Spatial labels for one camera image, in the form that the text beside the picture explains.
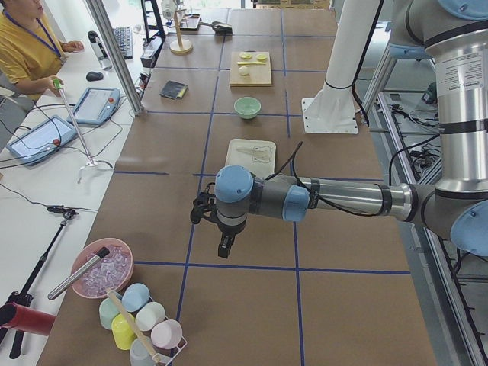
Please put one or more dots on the mint green bowl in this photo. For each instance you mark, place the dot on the mint green bowl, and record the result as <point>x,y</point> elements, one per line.
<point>247,107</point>

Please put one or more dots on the white cup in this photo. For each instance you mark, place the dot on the white cup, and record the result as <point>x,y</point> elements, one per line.
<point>149,315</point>

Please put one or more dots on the green cup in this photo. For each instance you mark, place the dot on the green cup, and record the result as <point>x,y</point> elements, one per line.
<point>107,311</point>

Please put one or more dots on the metal scoop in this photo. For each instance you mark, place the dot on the metal scoop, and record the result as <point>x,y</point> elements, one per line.
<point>218,28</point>

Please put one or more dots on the grey cup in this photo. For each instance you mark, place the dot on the grey cup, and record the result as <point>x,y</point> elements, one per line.
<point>139,356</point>

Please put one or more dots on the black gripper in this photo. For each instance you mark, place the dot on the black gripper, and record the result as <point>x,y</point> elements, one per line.
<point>229,231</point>

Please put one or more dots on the lemon slice stack top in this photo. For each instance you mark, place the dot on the lemon slice stack top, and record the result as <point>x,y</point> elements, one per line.
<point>261,57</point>

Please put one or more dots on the blue cup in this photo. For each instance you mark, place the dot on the blue cup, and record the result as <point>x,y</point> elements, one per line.
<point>135,297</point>

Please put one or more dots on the pink bowl with ice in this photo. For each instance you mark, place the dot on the pink bowl with ice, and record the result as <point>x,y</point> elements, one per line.
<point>111,272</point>

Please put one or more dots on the pink cup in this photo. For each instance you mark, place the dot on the pink cup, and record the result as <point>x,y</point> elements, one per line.
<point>166,334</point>

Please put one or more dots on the person in yellow shirt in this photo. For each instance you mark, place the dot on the person in yellow shirt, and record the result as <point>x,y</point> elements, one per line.
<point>31,54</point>

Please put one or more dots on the aluminium frame post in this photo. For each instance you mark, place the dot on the aluminium frame post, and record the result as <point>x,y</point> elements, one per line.
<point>102,21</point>

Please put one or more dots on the wooden stand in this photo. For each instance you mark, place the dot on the wooden stand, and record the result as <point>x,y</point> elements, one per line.
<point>180,46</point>

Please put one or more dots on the water bottle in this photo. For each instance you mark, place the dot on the water bottle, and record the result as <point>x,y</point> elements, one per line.
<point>99,50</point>

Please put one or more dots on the black keyboard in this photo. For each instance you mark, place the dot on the black keyboard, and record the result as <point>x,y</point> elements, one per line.
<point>124,39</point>

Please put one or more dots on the teach pendant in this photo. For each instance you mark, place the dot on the teach pendant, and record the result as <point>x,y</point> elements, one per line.
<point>96,105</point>
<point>42,141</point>

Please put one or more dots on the black tripod stick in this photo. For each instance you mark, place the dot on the black tripod stick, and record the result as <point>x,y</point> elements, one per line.
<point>23,297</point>

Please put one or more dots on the white bear tray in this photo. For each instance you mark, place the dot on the white bear tray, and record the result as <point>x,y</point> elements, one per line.
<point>257,156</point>

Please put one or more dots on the wooden cutting board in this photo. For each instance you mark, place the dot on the wooden cutting board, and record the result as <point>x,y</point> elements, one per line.
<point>258,75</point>

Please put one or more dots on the red cylinder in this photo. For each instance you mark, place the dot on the red cylinder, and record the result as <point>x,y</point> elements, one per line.
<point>19,317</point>

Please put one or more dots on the teach pendant near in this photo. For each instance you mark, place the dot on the teach pendant near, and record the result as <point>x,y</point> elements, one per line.
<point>42,141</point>

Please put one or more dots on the black computer mouse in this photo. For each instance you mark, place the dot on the black computer mouse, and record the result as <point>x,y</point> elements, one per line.
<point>94,76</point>

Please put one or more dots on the yellow cup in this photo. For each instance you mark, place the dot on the yellow cup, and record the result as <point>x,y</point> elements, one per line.
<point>122,333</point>

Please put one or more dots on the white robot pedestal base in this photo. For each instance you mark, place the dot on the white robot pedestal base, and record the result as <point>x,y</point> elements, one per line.
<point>332,110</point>

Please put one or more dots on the wooden stick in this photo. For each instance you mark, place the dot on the wooden stick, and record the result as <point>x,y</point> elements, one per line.
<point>156,357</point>

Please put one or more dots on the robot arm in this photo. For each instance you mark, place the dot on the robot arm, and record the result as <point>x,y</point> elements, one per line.
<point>454,35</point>

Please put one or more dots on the teach pendant far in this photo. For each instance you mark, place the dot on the teach pendant far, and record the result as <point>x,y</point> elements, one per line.
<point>96,105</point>

